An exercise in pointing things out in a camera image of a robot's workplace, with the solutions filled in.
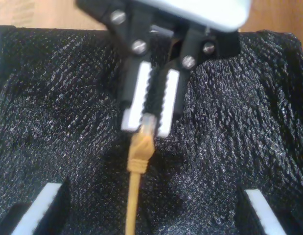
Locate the yellow network cable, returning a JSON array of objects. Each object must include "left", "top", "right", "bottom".
[{"left": 125, "top": 114, "right": 158, "bottom": 235}]

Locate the black bubble-wrap mat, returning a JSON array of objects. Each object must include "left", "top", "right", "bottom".
[{"left": 0, "top": 24, "right": 303, "bottom": 235}]

